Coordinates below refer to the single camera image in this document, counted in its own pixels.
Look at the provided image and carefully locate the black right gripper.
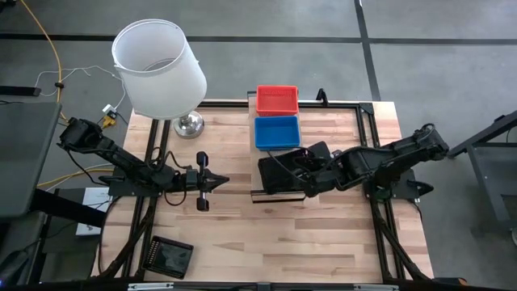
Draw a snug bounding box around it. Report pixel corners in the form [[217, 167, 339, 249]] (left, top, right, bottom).
[[302, 141, 352, 198]]

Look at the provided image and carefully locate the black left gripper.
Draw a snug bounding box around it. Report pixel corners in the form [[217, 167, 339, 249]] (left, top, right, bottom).
[[183, 150, 230, 213]]

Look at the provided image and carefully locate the white shade silver table lamp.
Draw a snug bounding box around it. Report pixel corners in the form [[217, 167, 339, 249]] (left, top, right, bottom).
[[111, 18, 208, 139]]

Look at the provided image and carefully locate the white paper sheet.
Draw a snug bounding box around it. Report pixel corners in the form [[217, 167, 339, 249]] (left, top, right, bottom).
[[75, 186, 116, 237]]

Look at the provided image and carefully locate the black slanted beam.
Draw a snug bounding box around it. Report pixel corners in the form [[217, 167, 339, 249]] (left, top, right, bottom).
[[30, 188, 107, 228]]

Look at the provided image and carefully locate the black metal stand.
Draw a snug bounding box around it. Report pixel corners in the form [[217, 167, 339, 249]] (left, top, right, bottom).
[[446, 108, 517, 238]]

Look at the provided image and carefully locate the dark grey desk top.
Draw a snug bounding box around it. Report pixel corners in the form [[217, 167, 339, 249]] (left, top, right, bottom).
[[0, 100, 62, 222]]

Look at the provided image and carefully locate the black flat floor bar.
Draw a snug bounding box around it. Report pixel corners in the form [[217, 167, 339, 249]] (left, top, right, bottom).
[[0, 85, 42, 98]]

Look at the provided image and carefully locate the wooden shelf with black frame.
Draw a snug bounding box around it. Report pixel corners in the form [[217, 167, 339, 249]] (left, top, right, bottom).
[[246, 91, 308, 204]]

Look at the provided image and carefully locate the yellow cable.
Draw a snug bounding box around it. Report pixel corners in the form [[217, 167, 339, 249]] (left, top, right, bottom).
[[19, 0, 78, 129], [37, 167, 116, 189]]

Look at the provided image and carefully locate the thin white cable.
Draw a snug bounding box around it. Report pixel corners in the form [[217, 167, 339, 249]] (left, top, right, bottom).
[[35, 65, 127, 111]]

